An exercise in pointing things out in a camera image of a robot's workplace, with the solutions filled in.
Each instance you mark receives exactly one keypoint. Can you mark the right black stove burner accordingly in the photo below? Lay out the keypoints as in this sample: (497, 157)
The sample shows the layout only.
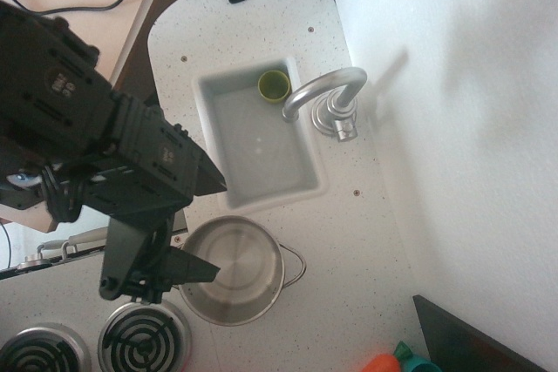
(140, 337)

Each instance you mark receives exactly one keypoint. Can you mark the stainless steel pot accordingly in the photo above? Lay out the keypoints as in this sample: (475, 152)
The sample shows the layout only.
(254, 268)

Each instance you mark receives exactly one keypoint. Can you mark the silver toy faucet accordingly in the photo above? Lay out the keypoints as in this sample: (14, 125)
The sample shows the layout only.
(334, 97)

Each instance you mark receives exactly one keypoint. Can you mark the silver stove knob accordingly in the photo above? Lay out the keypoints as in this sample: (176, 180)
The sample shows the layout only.
(33, 262)

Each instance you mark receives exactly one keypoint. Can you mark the black stove burner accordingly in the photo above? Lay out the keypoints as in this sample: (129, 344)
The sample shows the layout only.
(46, 347)
(140, 337)

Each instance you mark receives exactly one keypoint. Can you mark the grey oven door handle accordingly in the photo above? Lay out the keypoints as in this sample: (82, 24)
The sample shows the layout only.
(73, 241)

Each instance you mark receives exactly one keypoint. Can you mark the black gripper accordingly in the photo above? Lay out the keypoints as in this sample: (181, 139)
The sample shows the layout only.
(141, 171)

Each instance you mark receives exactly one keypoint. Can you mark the dark wooden board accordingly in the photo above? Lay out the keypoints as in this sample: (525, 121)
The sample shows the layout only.
(454, 345)

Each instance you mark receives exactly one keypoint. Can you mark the left black stove burner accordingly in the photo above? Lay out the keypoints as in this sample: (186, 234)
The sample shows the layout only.
(46, 347)

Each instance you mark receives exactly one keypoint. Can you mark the teal plastic cup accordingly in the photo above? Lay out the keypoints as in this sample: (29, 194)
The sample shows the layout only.
(409, 362)

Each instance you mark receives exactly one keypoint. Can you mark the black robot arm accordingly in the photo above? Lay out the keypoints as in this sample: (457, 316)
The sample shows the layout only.
(69, 140)

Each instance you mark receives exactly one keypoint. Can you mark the orange toy carrot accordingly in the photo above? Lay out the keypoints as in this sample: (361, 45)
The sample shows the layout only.
(383, 363)

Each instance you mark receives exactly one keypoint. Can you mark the green plastic cup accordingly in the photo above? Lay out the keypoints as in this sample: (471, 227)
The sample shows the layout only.
(274, 86)

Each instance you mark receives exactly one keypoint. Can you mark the grey toy sink basin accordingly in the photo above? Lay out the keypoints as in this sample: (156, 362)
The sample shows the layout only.
(265, 161)

